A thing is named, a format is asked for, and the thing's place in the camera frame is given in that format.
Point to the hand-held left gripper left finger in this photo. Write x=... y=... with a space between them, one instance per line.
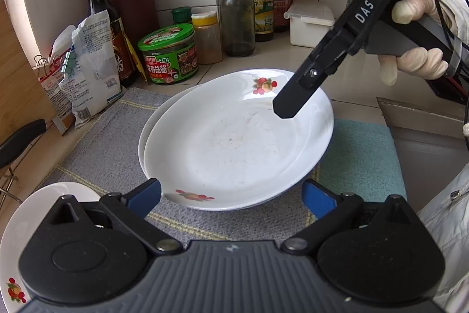
x=144 y=197

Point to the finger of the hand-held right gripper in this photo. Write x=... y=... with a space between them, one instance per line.
x=293 y=100

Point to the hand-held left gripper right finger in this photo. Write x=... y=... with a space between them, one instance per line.
x=318 y=201

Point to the white floral plate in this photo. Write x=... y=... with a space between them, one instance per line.
x=22 y=225
x=161 y=109
x=227 y=144

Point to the person's right hand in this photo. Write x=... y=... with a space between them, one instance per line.
x=414 y=63

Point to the white seasoning box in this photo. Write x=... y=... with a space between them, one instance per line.
x=311 y=27

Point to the grey and teal kitchen towel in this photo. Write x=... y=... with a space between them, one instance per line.
x=110 y=151

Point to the red-capped glass bottle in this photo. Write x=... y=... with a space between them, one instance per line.
x=236 y=19

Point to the yellow-lidded spice jar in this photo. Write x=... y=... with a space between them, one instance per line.
x=207 y=45

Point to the dark red and black device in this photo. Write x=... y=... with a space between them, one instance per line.
x=447 y=87

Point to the white bag with blue print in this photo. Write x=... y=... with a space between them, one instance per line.
x=91 y=78

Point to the person's white jacket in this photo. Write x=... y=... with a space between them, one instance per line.
x=447 y=232

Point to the small green-capped bottle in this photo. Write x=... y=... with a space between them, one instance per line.
x=181 y=14

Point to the red and white packet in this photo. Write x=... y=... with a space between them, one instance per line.
x=51 y=89

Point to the wooden cutting board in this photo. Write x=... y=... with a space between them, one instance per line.
x=18 y=78

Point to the dark soy sauce bottle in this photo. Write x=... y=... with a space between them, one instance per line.
x=106 y=27

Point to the dark red knife block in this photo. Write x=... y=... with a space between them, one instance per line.
x=128 y=5

